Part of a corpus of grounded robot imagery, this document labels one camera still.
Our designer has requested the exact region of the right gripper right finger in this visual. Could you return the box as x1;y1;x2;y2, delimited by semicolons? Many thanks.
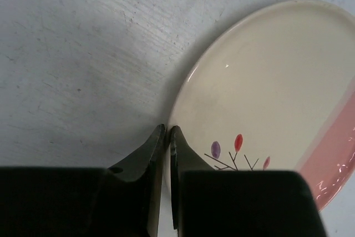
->
170;126;326;236

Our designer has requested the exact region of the cream pink plate with sprig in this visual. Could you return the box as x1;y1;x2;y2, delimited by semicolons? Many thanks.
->
168;0;354;209

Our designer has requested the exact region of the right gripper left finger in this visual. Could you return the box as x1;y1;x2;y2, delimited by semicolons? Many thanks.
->
1;124;166;236

